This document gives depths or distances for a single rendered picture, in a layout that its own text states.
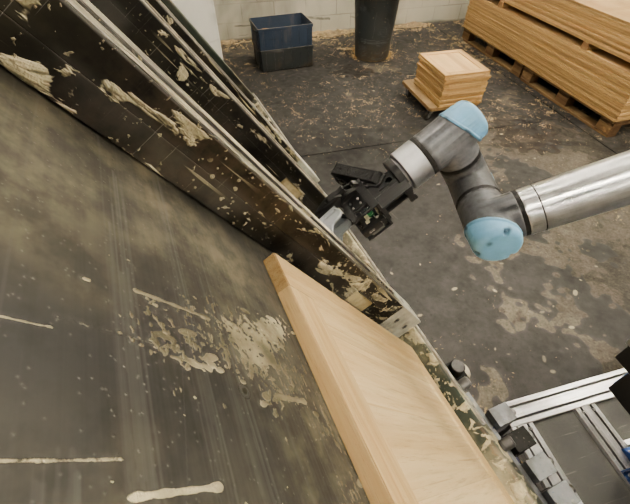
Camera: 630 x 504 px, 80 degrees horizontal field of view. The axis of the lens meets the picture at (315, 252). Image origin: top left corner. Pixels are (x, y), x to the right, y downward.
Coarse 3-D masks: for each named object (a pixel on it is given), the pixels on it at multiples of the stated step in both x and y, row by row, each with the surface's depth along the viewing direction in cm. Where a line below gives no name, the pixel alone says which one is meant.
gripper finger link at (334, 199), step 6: (336, 192) 66; (342, 192) 66; (330, 198) 66; (336, 198) 66; (324, 204) 66; (330, 204) 66; (336, 204) 67; (318, 210) 67; (324, 210) 67; (318, 216) 67
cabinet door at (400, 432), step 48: (288, 288) 44; (336, 336) 47; (384, 336) 71; (336, 384) 36; (384, 384) 51; (432, 384) 80; (384, 432) 39; (432, 432) 55; (384, 480) 31; (432, 480) 41; (480, 480) 60
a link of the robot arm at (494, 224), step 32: (608, 160) 54; (480, 192) 61; (512, 192) 58; (544, 192) 55; (576, 192) 54; (608, 192) 52; (480, 224) 58; (512, 224) 56; (544, 224) 56; (480, 256) 59
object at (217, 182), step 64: (0, 0) 25; (64, 0) 26; (0, 64) 27; (64, 64) 29; (128, 64) 31; (128, 128) 34; (192, 128) 36; (192, 192) 41; (256, 192) 45; (320, 256) 58; (384, 320) 83
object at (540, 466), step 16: (448, 368) 100; (464, 368) 98; (496, 416) 92; (512, 416) 92; (496, 432) 92; (512, 432) 90; (528, 432) 90; (528, 448) 88; (528, 464) 85; (544, 464) 85; (528, 480) 85; (544, 496) 83; (560, 496) 81; (576, 496) 81
